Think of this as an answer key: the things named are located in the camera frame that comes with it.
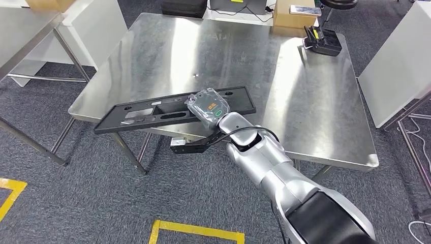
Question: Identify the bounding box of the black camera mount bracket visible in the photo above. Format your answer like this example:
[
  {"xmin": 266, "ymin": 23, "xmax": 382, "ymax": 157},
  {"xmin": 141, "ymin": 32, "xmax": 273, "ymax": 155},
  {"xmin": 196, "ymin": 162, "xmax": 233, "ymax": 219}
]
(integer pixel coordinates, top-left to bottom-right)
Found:
[{"xmin": 170, "ymin": 133, "xmax": 225, "ymax": 155}]

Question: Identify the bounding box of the black round stool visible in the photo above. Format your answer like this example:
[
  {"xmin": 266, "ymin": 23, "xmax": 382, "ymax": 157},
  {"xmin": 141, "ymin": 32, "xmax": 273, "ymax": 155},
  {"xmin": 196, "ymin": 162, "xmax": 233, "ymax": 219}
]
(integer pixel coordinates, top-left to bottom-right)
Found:
[{"xmin": 318, "ymin": 0, "xmax": 360, "ymax": 23}]

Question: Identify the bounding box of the white board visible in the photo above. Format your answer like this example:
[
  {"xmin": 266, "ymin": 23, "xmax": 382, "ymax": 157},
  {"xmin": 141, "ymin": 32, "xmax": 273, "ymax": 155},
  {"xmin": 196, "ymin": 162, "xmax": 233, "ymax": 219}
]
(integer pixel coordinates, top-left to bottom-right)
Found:
[{"xmin": 201, "ymin": 7, "xmax": 276, "ymax": 27}]

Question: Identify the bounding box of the brown cardboard box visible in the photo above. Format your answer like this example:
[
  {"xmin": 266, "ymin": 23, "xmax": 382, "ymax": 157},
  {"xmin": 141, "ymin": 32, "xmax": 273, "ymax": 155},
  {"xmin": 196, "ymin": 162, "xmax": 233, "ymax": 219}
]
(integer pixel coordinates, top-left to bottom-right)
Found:
[
  {"xmin": 25, "ymin": 0, "xmax": 77, "ymax": 13},
  {"xmin": 272, "ymin": 0, "xmax": 320, "ymax": 38}
]

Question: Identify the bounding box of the stainless steel workbench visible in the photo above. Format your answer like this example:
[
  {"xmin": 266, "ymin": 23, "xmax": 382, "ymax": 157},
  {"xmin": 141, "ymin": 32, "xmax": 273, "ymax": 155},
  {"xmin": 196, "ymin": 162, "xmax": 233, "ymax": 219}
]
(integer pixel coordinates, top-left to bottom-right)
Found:
[{"xmin": 68, "ymin": 13, "xmax": 380, "ymax": 184}]

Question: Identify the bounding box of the black case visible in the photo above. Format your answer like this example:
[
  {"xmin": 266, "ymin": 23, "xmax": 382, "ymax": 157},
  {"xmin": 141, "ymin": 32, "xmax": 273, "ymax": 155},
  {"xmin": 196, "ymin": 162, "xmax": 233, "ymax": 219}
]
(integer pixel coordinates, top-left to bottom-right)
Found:
[{"xmin": 161, "ymin": 0, "xmax": 208, "ymax": 19}]

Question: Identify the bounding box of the long black plastic part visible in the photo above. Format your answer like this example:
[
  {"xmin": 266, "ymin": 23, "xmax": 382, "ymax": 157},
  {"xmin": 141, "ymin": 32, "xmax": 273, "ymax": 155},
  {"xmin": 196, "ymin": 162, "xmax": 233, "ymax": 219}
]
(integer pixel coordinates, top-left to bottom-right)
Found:
[{"xmin": 94, "ymin": 85, "xmax": 258, "ymax": 136}]

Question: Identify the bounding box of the black tool tray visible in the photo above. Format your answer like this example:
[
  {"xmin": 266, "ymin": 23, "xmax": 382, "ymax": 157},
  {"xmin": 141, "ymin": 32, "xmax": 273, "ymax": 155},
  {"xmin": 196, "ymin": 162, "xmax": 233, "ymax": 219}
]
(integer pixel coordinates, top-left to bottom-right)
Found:
[{"xmin": 302, "ymin": 25, "xmax": 343, "ymax": 57}]

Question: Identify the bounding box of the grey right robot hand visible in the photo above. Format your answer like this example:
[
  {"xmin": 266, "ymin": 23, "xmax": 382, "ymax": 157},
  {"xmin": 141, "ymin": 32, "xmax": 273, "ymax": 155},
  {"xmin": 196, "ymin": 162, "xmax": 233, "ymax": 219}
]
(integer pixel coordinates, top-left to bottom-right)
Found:
[{"xmin": 184, "ymin": 87, "xmax": 232, "ymax": 131}]

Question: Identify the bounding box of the black cable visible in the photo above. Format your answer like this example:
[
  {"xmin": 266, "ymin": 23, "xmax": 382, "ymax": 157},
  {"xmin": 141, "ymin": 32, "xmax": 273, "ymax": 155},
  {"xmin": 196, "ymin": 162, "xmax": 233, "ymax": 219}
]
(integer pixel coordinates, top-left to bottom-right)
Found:
[
  {"xmin": 210, "ymin": 126, "xmax": 280, "ymax": 144},
  {"xmin": 270, "ymin": 200, "xmax": 287, "ymax": 244}
]

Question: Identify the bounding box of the yellow floor tape square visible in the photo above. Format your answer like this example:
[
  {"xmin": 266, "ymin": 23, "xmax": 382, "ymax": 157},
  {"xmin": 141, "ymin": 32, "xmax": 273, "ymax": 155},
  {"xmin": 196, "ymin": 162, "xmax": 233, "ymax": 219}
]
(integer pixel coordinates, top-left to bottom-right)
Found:
[
  {"xmin": 148, "ymin": 220, "xmax": 246, "ymax": 244},
  {"xmin": 0, "ymin": 178, "xmax": 28, "ymax": 224}
]

